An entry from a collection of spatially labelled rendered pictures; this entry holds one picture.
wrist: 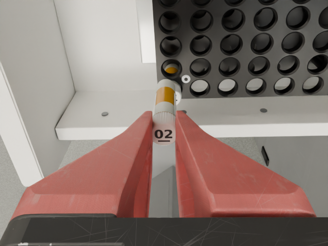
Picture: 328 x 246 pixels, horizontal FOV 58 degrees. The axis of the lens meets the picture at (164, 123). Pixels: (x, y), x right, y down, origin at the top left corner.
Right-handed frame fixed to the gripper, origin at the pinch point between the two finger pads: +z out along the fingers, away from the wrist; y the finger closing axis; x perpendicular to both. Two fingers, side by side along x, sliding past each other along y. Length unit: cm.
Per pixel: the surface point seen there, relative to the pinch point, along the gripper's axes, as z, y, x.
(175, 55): 7.4, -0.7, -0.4
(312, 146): 28.7, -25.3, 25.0
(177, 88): 6.5, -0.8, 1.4
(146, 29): 12.6, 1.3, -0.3
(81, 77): 13.8, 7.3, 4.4
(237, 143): 94, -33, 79
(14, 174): 97, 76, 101
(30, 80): 7.1, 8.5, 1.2
